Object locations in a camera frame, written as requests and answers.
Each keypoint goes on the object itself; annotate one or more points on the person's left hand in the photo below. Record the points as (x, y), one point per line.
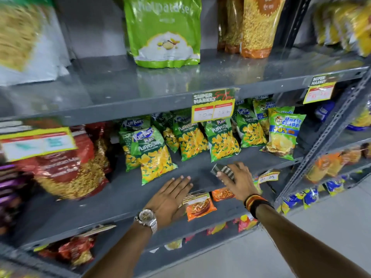
(166, 199)

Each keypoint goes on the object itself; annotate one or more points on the person's right hand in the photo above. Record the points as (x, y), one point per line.
(242, 185)

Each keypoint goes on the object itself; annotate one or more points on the person's right thumb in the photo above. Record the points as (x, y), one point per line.
(224, 178)

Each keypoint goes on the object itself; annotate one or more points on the person's left fingers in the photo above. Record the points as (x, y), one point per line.
(181, 185)

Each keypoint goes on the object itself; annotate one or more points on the small dark striped packet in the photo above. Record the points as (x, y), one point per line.
(222, 170)

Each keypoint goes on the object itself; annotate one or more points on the person's left forearm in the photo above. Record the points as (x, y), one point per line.
(121, 254)

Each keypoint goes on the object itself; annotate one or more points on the person's right forearm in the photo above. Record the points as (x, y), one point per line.
(301, 243)

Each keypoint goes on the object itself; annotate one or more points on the small orange noodle packet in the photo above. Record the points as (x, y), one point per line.
(200, 207)
(221, 194)

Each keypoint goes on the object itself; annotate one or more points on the orange and black wristbands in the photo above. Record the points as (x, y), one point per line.
(256, 203)

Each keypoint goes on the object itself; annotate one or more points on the row of green corn-puff packets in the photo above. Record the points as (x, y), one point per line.
(188, 141)

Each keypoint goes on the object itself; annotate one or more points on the small white price tag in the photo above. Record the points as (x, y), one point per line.
(269, 176)

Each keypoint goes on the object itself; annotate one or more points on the silver wristwatch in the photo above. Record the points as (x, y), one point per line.
(147, 218)

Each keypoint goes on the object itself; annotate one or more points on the pink yellow snack packet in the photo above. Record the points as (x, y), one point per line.
(246, 222)
(216, 228)

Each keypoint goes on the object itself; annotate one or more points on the small yellow packet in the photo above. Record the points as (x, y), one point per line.
(174, 244)

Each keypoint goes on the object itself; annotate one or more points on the yellow shelf price tag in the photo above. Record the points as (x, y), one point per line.
(37, 143)
(318, 91)
(213, 108)

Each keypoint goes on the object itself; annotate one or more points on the green chips packet blue band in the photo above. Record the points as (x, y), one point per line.
(282, 133)
(262, 111)

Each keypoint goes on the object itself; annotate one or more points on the row of blue yellow packets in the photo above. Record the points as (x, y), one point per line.
(310, 196)

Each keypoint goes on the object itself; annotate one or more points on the large red snack bag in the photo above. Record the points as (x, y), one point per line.
(69, 173)
(101, 144)

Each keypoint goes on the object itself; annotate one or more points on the bent price tag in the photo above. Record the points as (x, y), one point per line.
(97, 230)

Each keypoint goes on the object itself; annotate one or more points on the row of orange snack packets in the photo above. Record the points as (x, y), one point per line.
(330, 165)

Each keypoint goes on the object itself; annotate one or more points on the adjacent grey metal shelf rack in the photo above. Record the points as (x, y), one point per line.
(327, 133)

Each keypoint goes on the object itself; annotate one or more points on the blue snack packet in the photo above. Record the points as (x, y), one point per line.
(324, 111)

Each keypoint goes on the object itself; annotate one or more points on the pile of red snack packets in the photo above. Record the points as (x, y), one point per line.
(72, 250)

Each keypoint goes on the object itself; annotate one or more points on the yellow blue snack bag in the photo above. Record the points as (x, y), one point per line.
(361, 121)

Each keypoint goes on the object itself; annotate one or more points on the orange yellow snack pouch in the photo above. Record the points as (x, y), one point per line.
(233, 26)
(259, 26)
(221, 26)

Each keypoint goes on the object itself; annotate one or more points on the large green snack pouch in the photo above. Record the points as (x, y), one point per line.
(162, 28)

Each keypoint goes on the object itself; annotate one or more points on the stack of purple packets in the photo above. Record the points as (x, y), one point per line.
(10, 193)

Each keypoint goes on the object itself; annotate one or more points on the row of yellow snack bags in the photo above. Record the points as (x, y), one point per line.
(347, 26)

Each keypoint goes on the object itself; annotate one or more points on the white yellow snack bag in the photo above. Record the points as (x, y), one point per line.
(26, 40)

